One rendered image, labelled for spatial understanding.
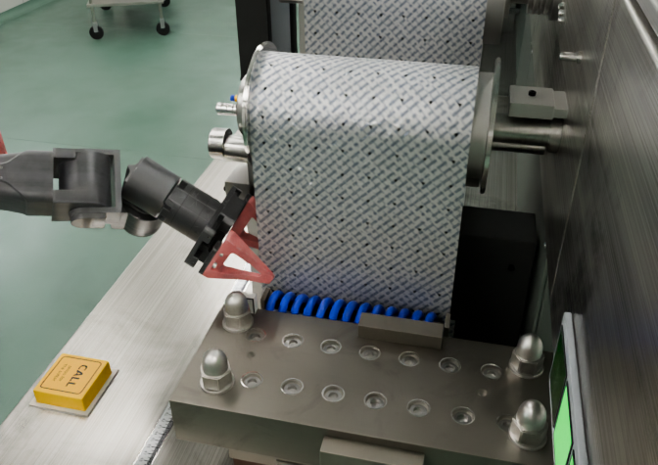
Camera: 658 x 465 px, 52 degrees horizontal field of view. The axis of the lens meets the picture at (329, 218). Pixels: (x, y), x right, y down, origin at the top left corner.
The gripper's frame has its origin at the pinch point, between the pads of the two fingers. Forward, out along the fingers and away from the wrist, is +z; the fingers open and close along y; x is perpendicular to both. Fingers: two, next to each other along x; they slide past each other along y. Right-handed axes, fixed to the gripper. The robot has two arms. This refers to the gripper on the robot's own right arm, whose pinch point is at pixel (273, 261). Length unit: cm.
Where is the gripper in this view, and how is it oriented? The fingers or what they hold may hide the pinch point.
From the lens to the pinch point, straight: 83.5
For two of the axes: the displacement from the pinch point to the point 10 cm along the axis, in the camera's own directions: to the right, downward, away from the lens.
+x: 5.0, -6.7, -5.5
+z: 8.4, 5.3, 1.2
